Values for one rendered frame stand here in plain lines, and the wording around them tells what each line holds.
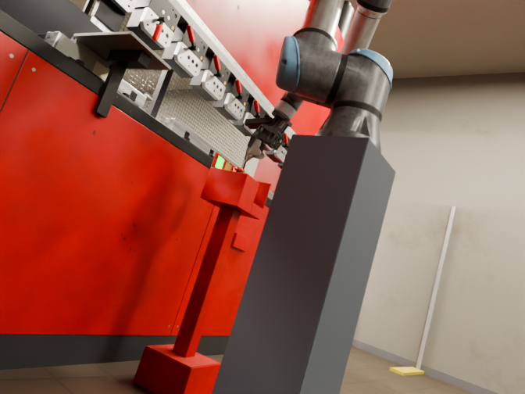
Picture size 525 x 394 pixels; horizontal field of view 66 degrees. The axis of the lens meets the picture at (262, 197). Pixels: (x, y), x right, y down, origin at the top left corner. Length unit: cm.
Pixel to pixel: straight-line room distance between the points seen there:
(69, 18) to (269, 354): 172
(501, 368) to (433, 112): 289
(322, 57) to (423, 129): 449
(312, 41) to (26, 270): 98
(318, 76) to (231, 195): 64
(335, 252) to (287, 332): 17
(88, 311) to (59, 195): 42
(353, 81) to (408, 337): 405
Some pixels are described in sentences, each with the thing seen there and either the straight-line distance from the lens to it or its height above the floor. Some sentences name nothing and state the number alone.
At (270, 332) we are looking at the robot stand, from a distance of 79.
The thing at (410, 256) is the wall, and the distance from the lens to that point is 486.
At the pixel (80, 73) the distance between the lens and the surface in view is 132.
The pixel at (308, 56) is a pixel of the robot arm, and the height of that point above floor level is 94.
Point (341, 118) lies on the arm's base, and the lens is 88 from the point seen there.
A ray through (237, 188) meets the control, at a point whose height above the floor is 72.
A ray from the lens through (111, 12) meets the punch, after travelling 159.
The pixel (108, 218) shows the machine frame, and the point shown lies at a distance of 143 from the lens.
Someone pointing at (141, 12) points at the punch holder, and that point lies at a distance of 168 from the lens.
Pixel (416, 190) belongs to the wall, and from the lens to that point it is 506.
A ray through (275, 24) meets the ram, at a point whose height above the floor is 177.
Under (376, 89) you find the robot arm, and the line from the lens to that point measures 93.
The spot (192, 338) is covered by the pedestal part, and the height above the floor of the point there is 18.
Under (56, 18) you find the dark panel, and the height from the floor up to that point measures 123.
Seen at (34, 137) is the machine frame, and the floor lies 63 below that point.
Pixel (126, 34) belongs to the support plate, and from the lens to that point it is 129.
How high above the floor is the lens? 47
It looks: 10 degrees up
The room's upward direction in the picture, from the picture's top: 18 degrees clockwise
